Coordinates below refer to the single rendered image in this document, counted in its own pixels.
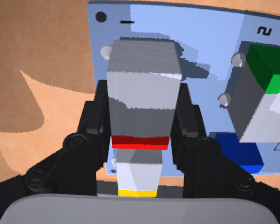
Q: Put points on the white block with blue end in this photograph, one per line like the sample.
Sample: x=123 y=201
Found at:
x=246 y=155

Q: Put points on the grey block with green end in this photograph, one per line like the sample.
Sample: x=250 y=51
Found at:
x=254 y=108

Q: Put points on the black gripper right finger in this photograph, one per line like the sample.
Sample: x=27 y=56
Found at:
x=207 y=172

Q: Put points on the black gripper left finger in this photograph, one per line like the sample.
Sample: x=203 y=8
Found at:
x=72 y=169

